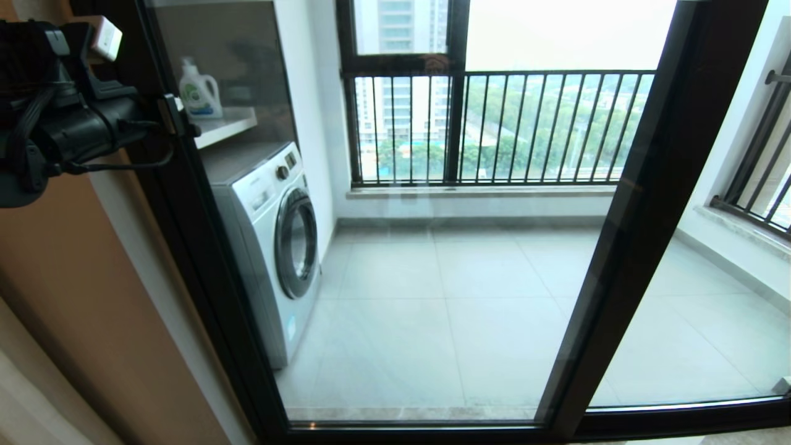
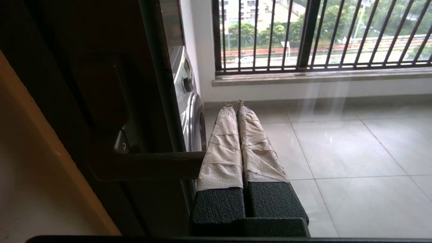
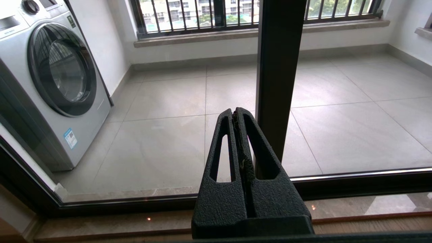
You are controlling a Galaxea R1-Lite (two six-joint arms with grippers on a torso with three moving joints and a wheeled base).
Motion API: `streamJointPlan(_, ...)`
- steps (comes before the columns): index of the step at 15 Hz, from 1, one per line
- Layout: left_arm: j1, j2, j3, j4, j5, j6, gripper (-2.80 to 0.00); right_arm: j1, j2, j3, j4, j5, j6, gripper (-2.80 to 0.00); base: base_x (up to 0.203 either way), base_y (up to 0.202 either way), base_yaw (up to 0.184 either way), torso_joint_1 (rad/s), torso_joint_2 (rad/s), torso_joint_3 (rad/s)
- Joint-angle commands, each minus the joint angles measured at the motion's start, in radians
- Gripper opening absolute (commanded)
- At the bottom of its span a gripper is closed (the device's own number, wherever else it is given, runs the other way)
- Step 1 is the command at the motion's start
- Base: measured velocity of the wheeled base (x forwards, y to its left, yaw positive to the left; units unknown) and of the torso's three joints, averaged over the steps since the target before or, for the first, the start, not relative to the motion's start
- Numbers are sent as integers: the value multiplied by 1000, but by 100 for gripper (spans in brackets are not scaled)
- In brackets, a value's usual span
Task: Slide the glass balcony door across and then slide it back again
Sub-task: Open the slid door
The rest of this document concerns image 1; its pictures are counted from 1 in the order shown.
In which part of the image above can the black balcony railing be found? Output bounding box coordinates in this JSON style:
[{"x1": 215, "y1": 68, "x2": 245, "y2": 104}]
[{"x1": 342, "y1": 69, "x2": 657, "y2": 187}]

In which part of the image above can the white shelf board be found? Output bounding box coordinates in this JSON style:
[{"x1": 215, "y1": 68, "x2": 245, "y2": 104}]
[{"x1": 193, "y1": 106, "x2": 259, "y2": 150}]

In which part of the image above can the white detergent bottle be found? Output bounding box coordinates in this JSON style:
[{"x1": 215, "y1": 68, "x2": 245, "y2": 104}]
[{"x1": 178, "y1": 57, "x2": 224, "y2": 120}]

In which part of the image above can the thin black left camera cable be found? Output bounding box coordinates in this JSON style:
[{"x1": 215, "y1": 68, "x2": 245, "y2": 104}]
[{"x1": 59, "y1": 117, "x2": 177, "y2": 175}]

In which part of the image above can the short stone window sill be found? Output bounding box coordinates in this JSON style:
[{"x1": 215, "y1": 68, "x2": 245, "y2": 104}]
[{"x1": 693, "y1": 204, "x2": 791, "y2": 263}]

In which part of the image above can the black framed glass door panel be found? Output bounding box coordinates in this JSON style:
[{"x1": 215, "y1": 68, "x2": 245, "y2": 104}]
[{"x1": 572, "y1": 0, "x2": 791, "y2": 441}]

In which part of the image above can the silver front-load washing machine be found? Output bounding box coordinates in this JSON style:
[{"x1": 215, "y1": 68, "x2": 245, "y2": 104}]
[{"x1": 207, "y1": 141, "x2": 322, "y2": 370}]

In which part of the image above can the long stone window sill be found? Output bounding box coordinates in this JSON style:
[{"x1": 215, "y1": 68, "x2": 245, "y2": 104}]
[{"x1": 345, "y1": 184, "x2": 619, "y2": 200}]

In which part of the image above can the black window frame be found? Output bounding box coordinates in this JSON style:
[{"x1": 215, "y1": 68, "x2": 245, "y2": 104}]
[{"x1": 336, "y1": 0, "x2": 472, "y2": 187}]

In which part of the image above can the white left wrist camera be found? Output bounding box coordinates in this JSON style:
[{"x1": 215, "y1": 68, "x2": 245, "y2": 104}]
[{"x1": 85, "y1": 17, "x2": 124, "y2": 62}]

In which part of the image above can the glass sliding door with handle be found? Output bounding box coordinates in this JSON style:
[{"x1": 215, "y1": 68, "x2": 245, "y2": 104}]
[{"x1": 68, "y1": 0, "x2": 770, "y2": 445}]

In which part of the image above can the dark brown cabinet panel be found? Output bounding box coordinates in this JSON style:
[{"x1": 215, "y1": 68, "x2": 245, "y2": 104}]
[{"x1": 148, "y1": 0, "x2": 298, "y2": 149}]

